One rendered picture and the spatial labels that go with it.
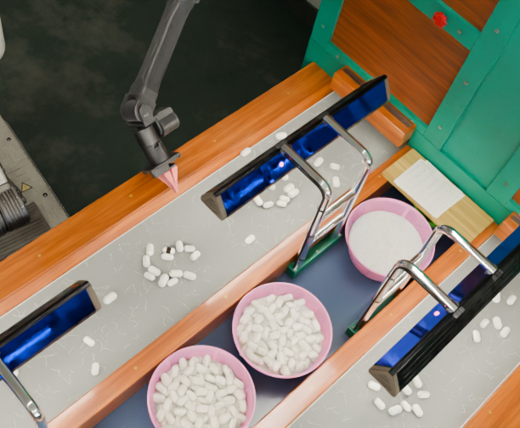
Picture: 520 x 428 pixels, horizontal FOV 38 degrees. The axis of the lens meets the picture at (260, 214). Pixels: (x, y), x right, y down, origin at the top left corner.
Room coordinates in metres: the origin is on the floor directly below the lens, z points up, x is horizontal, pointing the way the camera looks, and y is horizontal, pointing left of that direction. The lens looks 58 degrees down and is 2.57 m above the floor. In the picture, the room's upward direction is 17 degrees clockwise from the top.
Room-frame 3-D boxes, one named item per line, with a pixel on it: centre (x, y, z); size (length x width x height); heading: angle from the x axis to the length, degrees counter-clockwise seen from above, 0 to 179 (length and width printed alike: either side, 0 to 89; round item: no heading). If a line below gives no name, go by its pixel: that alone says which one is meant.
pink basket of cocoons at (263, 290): (0.81, -0.14, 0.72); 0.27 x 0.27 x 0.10
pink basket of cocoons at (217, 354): (0.58, 0.01, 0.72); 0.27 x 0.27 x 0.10
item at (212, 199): (1.19, -0.05, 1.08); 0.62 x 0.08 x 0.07; 148
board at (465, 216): (1.37, -0.50, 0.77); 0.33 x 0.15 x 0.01; 58
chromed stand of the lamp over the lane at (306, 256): (1.14, -0.12, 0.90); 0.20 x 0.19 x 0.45; 148
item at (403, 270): (0.93, -0.45, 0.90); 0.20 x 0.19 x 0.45; 148
